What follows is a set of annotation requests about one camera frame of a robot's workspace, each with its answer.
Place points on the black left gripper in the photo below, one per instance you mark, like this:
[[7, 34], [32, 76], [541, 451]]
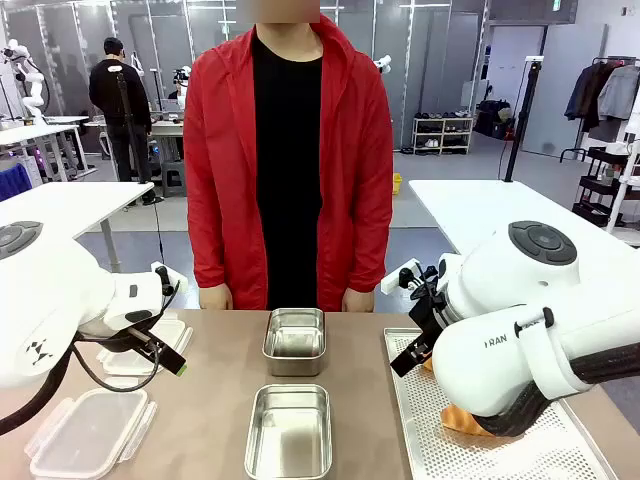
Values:
[[125, 342]]

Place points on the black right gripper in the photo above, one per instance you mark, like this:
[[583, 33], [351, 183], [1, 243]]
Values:
[[430, 312]]

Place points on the golden croissant bread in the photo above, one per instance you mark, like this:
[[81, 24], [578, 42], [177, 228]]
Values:
[[460, 422]]

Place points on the clear plastic lid with clips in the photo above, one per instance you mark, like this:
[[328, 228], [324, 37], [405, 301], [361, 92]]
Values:
[[165, 332], [90, 435]]

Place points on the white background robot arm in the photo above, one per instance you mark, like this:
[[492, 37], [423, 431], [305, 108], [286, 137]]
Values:
[[27, 75]]

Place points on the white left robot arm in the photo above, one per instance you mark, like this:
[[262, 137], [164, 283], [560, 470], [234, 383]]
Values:
[[45, 300]]

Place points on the person's left forearm red sleeve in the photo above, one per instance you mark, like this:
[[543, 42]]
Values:
[[367, 245]]

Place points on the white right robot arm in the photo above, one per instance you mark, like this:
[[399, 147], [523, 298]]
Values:
[[540, 320]]

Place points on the person's right forearm red sleeve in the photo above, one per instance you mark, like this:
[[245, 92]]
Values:
[[210, 245]]

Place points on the small steel container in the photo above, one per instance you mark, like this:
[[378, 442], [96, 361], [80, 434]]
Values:
[[294, 342]]

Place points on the large steel container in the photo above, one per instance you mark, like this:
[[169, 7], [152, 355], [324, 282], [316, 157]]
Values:
[[289, 432]]

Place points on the person's right hand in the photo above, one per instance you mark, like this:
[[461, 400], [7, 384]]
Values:
[[216, 299]]

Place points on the person's left hand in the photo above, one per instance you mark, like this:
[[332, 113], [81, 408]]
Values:
[[358, 301]]

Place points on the perforated metal baking tray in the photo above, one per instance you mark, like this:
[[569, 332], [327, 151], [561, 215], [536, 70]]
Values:
[[430, 440]]

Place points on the white side table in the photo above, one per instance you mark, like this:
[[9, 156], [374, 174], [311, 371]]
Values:
[[60, 205], [500, 210]]

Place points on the grey step stool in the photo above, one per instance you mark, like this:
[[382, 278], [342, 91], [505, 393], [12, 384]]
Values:
[[173, 180]]

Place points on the yellow box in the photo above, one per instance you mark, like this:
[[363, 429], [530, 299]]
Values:
[[396, 184]]

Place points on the person in red jacket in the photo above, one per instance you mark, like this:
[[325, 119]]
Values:
[[285, 165]]

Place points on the black tripod stand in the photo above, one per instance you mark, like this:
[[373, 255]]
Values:
[[131, 130]]

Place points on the white shoe rack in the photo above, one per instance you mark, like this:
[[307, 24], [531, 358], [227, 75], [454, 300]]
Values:
[[443, 134]]

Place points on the blue chair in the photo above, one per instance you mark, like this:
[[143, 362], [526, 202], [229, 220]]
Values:
[[14, 182]]

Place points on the white background desk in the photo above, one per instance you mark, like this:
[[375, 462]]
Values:
[[40, 145]]

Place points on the man in black clothes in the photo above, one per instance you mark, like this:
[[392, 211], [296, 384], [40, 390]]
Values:
[[120, 110]]

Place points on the black bags pile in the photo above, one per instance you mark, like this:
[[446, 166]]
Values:
[[492, 120]]

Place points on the black utility cart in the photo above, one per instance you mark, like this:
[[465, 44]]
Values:
[[597, 185]]

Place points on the clothes rack with jackets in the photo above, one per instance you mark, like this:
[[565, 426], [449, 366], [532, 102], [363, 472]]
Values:
[[605, 97]]

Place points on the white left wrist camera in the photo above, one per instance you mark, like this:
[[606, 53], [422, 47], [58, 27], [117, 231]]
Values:
[[172, 280]]

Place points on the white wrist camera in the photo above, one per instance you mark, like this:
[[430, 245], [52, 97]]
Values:
[[397, 280], [172, 280]]

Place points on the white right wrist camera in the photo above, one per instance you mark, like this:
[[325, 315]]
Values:
[[397, 280]]

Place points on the black camera pole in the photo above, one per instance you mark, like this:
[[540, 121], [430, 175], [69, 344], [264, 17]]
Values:
[[522, 120]]

